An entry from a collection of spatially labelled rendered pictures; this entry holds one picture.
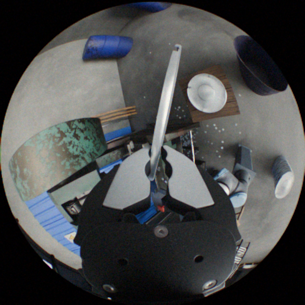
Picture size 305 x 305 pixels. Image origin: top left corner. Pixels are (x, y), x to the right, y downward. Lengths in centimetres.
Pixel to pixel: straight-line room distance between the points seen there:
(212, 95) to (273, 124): 76
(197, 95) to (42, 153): 87
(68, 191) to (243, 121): 147
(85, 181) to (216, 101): 95
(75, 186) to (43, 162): 35
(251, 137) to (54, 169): 135
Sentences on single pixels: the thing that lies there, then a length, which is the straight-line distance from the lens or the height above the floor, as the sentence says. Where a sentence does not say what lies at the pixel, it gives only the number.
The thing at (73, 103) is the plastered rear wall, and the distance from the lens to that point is 204.
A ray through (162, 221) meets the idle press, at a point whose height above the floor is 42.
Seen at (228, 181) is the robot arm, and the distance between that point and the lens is 56.
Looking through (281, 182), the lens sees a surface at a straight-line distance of 111.
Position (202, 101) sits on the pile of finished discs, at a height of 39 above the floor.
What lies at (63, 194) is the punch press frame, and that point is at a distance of 70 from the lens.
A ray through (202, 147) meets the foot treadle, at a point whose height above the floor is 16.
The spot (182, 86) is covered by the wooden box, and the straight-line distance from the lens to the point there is 89.
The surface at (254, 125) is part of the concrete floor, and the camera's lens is 114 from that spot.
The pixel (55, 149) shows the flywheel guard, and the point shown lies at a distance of 38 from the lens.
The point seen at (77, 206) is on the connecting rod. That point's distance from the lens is 80.
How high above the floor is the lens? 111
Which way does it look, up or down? 36 degrees down
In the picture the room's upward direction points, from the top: 118 degrees counter-clockwise
